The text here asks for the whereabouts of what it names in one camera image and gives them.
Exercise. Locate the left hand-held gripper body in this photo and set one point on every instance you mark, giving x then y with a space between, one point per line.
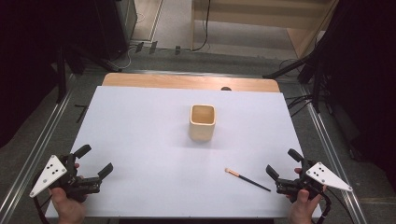
49 174

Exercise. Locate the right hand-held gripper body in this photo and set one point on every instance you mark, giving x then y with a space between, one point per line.
323 175

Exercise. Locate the black makeup brush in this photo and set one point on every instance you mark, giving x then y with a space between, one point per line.
249 180

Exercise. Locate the beige square pen holder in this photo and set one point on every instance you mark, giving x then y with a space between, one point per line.
202 130

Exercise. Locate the person's right hand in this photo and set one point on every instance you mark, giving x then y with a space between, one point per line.
300 210

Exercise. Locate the person's left hand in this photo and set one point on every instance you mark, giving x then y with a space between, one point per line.
68 211

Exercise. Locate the white table mat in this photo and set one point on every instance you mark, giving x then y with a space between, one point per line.
155 161

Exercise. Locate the black metal stand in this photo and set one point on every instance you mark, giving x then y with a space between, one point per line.
61 77
316 77

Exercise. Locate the dark curtain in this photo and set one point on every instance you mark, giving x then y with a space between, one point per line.
367 77
28 62

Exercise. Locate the grey floor plug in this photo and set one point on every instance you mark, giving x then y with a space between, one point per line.
139 47

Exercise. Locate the wooden table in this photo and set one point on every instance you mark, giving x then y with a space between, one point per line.
186 81

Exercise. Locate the black cabinet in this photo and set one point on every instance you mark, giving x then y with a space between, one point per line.
115 25

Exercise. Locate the light wooden shelf unit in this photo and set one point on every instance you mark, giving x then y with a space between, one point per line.
264 14

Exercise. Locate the metal floor rail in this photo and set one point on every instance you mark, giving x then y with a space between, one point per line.
34 155
330 149

